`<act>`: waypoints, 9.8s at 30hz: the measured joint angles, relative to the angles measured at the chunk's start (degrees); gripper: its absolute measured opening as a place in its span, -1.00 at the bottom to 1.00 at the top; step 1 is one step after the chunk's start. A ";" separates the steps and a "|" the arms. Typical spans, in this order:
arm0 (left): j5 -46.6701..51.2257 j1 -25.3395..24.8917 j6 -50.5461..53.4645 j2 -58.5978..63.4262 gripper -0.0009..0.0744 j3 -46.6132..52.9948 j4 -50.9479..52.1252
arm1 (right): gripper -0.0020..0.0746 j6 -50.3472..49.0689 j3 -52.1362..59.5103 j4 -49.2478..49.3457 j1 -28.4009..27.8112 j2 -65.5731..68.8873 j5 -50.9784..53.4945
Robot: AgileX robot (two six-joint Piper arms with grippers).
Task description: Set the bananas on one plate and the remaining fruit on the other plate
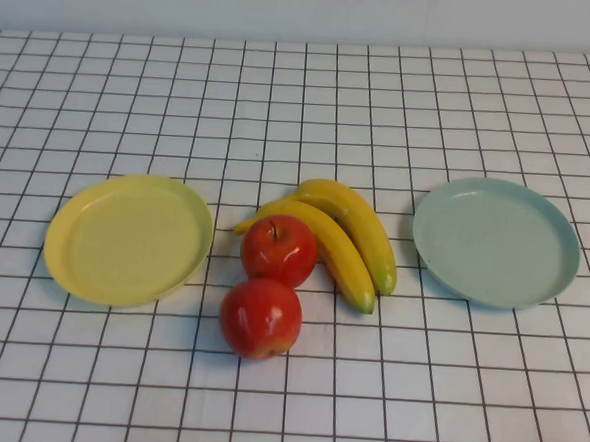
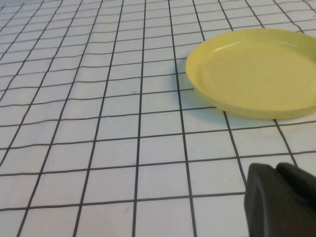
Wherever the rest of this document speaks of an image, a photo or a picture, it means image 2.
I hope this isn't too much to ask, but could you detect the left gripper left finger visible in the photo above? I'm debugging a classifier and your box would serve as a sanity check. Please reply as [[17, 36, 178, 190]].
[[243, 162, 305, 237]]

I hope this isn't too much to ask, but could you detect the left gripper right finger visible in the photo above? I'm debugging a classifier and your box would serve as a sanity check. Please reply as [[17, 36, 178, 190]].
[[276, 162, 316, 237]]

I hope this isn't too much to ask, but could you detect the yellow plastic plate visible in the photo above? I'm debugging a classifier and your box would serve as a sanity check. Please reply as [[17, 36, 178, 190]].
[[185, 28, 316, 121]]

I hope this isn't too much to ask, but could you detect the white black-grid tablecloth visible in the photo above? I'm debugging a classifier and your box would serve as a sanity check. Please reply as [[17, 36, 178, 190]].
[[0, 0, 316, 237]]

